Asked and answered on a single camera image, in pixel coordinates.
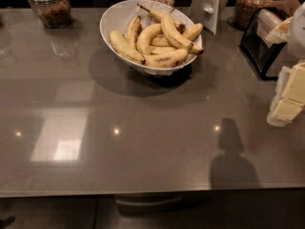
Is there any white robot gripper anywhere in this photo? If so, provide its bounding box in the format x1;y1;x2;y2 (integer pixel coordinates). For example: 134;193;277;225
265;2;305;127

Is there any long top yellow banana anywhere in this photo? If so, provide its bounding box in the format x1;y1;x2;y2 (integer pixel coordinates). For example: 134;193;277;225
161;13;203;54

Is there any right yellow banana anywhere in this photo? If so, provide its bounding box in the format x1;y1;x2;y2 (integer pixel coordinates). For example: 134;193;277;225
182;23;203;41

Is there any front bottom yellow banana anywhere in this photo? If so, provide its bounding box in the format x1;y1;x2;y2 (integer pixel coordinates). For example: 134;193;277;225
144;49;188;68

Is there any back stemmed yellow banana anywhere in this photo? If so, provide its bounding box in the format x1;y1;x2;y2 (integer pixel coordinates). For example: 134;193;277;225
138;4;186;32

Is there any lower middle yellow banana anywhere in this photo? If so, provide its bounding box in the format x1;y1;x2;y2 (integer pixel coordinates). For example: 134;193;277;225
150;46;175;54

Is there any hidden middle yellow banana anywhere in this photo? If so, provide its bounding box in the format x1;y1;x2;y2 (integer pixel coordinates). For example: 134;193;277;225
151;36;171;47

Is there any curved middle yellow banana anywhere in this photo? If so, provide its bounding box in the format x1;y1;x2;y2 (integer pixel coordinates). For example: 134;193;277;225
137;23;162;54

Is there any small upright yellow banana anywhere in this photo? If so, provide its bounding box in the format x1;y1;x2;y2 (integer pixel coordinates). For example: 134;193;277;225
126;16;142;49

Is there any left yellow banana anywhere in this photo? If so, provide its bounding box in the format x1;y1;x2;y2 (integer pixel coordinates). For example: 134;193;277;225
110;31;145;65

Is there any white ceramic bowl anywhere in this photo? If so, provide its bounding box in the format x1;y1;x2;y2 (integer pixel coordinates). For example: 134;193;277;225
100;0;203;76

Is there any right glass jar with granola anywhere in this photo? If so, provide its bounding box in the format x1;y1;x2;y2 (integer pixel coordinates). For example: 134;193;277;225
234;0;275;30

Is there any white sign stand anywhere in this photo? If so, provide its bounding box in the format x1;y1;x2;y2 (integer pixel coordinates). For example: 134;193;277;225
188;0;228;34

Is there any left glass jar with nuts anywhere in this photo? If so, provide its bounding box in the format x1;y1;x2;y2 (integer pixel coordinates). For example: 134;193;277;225
28;0;71;29

